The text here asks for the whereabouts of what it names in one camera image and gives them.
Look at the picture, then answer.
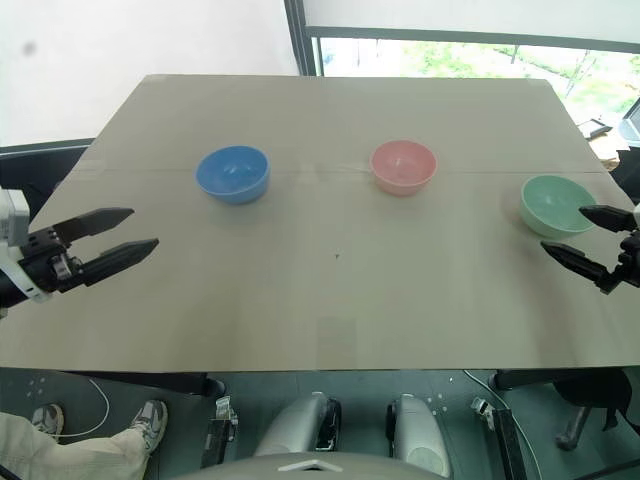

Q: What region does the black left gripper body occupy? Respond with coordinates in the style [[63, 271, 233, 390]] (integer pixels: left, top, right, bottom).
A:
[[18, 226, 87, 297]]

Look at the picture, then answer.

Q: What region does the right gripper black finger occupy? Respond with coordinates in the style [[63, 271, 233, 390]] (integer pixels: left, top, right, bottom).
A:
[[579, 203, 636, 233], [540, 241, 620, 296]]

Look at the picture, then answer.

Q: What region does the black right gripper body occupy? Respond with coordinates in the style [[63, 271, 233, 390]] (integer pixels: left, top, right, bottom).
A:
[[609, 228, 640, 290]]

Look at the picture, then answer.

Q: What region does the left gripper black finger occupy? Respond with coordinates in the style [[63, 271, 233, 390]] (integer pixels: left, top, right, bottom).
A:
[[53, 207, 136, 247], [81, 238, 161, 288]]

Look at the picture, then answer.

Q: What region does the green plastic bowl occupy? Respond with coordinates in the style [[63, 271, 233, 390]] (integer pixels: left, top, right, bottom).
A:
[[518, 174, 599, 238]]

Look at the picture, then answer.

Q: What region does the black side desk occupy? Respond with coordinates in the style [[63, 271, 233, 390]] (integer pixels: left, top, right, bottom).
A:
[[0, 137, 97, 202]]

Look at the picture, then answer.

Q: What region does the dark laptop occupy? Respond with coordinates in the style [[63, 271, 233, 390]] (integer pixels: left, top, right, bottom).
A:
[[578, 116, 614, 142]]

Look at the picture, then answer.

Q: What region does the white monitor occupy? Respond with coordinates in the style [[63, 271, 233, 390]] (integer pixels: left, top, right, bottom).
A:
[[618, 96, 640, 149]]

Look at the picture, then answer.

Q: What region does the black chair with grey leg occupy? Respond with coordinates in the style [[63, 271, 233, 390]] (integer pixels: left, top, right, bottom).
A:
[[551, 372, 635, 452]]

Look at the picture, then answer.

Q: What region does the blue plastic bowl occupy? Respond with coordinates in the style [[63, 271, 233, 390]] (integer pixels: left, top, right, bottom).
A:
[[194, 144, 272, 206]]

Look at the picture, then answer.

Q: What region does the white grey sneaker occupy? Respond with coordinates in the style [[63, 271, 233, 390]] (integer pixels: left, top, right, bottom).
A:
[[130, 398, 169, 454], [31, 403, 66, 442]]

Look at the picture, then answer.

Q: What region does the beige trouser leg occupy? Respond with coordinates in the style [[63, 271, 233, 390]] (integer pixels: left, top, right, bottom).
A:
[[0, 411, 152, 480]]

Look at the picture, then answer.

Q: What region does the black box with white connector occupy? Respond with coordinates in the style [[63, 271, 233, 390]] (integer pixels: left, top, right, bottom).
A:
[[469, 397, 532, 480], [205, 394, 239, 469]]

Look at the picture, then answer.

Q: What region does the red plastic bowl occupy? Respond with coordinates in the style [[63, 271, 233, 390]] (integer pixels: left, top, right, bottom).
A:
[[369, 140, 438, 197]]

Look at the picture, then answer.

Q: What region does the silver right robot leg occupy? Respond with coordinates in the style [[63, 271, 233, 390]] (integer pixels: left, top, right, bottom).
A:
[[385, 393, 452, 479]]

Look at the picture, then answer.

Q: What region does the silver robot leg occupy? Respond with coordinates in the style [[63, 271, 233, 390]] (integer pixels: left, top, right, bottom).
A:
[[252, 392, 344, 459], [385, 393, 452, 479]]

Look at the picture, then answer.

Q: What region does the silver left robot leg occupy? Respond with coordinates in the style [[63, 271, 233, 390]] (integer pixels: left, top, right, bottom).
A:
[[252, 392, 344, 459]]

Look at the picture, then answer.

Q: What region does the grey robot torso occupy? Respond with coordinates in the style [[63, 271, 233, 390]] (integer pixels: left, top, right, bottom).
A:
[[198, 451, 442, 480]]

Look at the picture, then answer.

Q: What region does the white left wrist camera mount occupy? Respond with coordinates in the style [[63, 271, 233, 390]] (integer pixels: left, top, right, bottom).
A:
[[0, 187, 54, 306]]

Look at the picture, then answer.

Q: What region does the black table frame bar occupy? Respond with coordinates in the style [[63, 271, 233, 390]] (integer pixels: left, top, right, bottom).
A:
[[63, 370, 227, 399], [491, 368, 627, 392]]

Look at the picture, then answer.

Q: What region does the thin white floor cable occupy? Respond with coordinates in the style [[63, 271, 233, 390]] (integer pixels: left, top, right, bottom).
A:
[[53, 377, 111, 443]]

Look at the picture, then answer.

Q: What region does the white cable at black box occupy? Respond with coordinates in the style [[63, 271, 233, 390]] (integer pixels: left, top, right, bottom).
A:
[[462, 369, 544, 480]]

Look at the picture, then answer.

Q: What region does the dark grey window frame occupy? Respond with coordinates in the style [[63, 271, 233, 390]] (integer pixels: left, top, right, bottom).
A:
[[283, 0, 640, 94]]

